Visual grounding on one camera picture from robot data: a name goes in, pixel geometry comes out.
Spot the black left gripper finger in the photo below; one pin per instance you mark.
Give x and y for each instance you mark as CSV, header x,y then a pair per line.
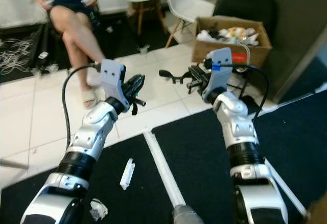
x,y
137,83
126,85

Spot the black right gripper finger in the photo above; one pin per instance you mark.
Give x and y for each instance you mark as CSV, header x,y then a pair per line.
x,y
191,74
197,68

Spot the white handheld controller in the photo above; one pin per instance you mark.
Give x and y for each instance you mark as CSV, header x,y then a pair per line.
x,y
47,2
87,0

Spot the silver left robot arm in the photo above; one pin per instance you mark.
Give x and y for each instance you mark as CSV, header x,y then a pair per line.
x,y
89,137

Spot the white flat packet trash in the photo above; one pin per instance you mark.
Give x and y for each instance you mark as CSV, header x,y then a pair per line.
x,y
127,174

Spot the crumpled clear plastic trash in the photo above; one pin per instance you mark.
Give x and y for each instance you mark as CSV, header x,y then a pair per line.
x,y
98,209

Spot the crumpled white plastic bag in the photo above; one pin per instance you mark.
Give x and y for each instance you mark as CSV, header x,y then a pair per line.
x,y
207,36

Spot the black floor mat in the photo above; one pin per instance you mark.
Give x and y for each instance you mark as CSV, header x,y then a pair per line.
x,y
117,35

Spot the yellow and white wrapper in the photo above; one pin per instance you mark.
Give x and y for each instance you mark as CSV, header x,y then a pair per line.
x,y
237,34

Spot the brown cardboard box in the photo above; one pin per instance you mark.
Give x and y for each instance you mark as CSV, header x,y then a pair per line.
x,y
260,50

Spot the seated person in blue shirt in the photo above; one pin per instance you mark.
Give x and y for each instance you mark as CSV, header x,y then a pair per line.
x,y
74,29

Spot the black carpet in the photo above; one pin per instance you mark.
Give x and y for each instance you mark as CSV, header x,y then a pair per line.
x,y
148,203
199,157

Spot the black office chair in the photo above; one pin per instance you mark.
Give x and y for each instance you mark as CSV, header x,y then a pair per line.
x,y
245,4

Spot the grey right robot foot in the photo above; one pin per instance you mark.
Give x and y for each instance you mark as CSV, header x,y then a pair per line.
x,y
191,216

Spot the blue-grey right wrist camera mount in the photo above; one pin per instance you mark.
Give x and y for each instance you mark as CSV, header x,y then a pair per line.
x,y
214,83

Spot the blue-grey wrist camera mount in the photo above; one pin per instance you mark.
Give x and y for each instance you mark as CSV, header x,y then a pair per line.
x,y
214,83
111,75

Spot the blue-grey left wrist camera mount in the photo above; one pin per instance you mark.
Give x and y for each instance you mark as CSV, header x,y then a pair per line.
x,y
111,75

